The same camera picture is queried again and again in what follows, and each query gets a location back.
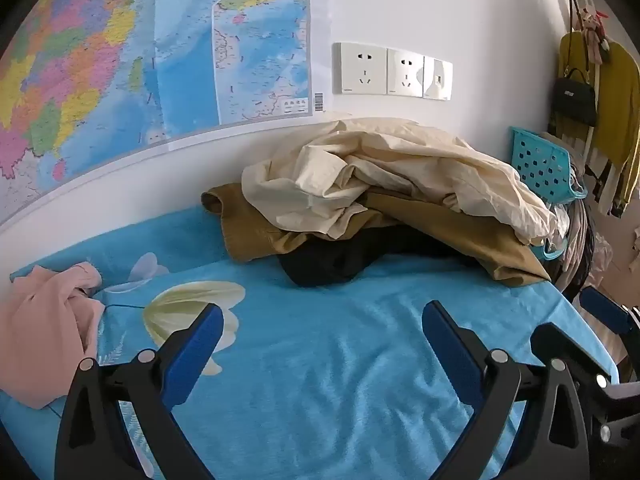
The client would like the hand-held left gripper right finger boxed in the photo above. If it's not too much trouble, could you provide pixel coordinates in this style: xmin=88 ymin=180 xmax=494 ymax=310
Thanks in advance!
xmin=422 ymin=300 xmax=596 ymax=480

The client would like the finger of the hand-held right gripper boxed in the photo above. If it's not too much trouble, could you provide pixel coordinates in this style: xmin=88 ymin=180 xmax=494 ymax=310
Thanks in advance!
xmin=531 ymin=324 xmax=612 ymax=388
xmin=580 ymin=286 xmax=632 ymax=335

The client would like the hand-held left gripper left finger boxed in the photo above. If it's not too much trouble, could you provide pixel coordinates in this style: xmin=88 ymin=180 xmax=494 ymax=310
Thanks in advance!
xmin=55 ymin=302 xmax=224 ymax=480

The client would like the cream shirt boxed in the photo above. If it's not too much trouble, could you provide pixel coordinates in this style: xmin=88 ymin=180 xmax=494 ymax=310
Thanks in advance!
xmin=241 ymin=117 xmax=558 ymax=247

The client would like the pile of mixed clothes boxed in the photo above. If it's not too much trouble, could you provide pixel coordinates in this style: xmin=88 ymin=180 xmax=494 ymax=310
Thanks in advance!
xmin=550 ymin=205 xmax=613 ymax=301

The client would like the mustard brown garment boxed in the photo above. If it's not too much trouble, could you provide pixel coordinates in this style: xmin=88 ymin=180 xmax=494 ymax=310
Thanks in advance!
xmin=201 ymin=182 xmax=552 ymax=288

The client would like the blue floral bed sheet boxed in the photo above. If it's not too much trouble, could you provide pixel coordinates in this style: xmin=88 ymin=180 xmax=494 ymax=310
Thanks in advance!
xmin=0 ymin=205 xmax=618 ymax=480

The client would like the black garment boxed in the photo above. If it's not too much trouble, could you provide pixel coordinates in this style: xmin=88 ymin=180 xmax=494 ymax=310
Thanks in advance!
xmin=277 ymin=225 xmax=481 ymax=288

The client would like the pink garment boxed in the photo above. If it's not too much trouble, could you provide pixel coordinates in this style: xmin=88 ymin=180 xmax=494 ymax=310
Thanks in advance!
xmin=0 ymin=261 xmax=106 ymax=410

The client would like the teal plastic basket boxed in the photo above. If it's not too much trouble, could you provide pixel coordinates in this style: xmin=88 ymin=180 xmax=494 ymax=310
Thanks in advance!
xmin=510 ymin=127 xmax=588 ymax=261

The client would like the yellow hanging sweater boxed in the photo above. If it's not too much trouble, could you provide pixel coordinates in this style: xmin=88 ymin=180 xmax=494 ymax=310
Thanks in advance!
xmin=547 ymin=31 xmax=640 ymax=218

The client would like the black handbag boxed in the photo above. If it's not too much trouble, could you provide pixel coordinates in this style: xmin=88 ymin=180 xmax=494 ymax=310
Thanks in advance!
xmin=551 ymin=67 xmax=598 ymax=127

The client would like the pink hanging fabric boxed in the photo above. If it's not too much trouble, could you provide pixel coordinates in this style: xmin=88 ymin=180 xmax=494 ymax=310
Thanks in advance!
xmin=575 ymin=2 xmax=612 ymax=66

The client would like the colourful wall map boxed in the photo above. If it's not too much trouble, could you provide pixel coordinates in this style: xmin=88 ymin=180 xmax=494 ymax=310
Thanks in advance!
xmin=0 ymin=0 xmax=328 ymax=228

